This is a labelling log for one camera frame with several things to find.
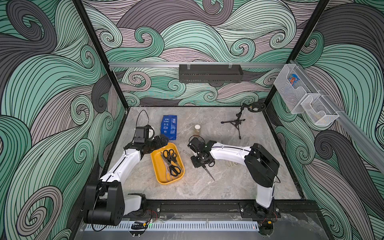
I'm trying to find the long thin black scissors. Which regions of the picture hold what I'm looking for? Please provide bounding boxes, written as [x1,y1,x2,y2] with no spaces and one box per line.
[202,164,215,181]

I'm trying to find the small amber liquid bottle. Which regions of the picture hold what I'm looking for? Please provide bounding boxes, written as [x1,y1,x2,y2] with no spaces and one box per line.
[194,125,201,138]

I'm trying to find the black wall mounted tray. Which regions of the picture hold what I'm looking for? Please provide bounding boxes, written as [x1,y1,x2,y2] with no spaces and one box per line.
[179,65,244,86]

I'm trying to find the beige handled scissors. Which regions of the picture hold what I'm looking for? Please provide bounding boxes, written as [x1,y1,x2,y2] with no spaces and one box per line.
[225,161,239,168]

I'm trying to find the aluminium rail back wall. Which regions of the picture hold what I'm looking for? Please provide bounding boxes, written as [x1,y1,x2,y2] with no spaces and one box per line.
[109,61,285,69]

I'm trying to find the aluminium rail right wall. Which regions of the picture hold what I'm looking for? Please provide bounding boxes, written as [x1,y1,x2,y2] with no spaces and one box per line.
[290,60,384,174]

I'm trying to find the large clear wall bin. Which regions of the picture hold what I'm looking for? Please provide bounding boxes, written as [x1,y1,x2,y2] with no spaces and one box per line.
[274,64,316,114]

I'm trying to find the blue wet wipes pack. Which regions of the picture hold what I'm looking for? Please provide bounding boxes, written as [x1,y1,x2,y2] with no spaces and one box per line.
[161,115,178,141]

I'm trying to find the small clear wall bin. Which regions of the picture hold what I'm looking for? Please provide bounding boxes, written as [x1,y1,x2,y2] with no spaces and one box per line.
[301,94,339,127]

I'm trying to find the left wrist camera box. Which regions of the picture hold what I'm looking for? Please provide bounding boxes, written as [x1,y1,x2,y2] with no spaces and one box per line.
[134,125,154,144]

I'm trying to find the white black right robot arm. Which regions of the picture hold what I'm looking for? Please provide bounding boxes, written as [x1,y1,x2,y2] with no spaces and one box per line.
[188,137,280,218]

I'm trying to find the yellow storage box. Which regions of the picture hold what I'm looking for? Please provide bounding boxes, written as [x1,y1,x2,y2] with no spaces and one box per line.
[151,143,185,185]

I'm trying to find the white slotted cable duct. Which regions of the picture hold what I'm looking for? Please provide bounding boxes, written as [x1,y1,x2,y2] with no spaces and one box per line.
[83,221,260,232]

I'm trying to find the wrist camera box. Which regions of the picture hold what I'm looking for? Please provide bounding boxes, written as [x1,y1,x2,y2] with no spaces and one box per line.
[134,125,154,144]
[188,137,206,154]

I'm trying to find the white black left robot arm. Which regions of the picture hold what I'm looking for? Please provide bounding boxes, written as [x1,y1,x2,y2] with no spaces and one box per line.
[84,134,169,226]

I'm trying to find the black mini tripod stand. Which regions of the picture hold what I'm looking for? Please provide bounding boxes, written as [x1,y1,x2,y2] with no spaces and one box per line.
[221,102,267,140]

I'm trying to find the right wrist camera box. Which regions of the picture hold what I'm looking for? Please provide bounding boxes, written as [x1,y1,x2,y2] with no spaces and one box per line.
[188,137,206,154]

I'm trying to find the colourful item in bin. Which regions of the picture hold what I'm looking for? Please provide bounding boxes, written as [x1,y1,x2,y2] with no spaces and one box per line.
[287,74,301,87]

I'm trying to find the black corner frame post left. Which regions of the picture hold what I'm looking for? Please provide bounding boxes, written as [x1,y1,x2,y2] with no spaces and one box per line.
[73,0,130,111]

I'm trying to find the aluminium rail wall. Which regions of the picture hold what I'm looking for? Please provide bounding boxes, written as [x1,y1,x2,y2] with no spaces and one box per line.
[290,60,384,174]
[109,61,285,69]

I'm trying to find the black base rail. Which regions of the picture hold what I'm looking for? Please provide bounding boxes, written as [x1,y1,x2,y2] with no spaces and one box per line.
[147,200,320,220]

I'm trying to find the large black handled scissors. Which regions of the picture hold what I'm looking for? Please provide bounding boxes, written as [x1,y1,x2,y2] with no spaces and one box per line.
[162,149,182,177]

